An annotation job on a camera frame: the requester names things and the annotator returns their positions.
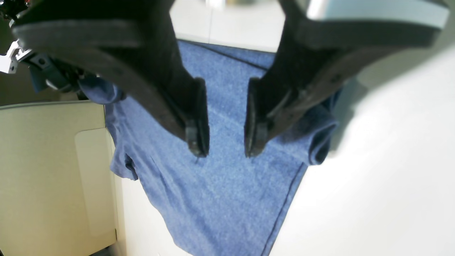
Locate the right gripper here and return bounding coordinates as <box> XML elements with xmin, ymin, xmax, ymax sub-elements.
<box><xmin>0</xmin><ymin>41</ymin><xmax>85</xmax><ymax>95</ymax></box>

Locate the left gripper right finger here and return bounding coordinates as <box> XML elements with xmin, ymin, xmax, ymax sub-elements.
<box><xmin>244</xmin><ymin>0</ymin><xmax>449</xmax><ymax>157</ymax></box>

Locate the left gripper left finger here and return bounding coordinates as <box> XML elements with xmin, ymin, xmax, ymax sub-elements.
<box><xmin>12</xmin><ymin>0</ymin><xmax>209</xmax><ymax>157</ymax></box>

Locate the blue t-shirt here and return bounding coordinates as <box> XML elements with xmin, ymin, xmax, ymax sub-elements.
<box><xmin>79</xmin><ymin>41</ymin><xmax>340</xmax><ymax>256</ymax></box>

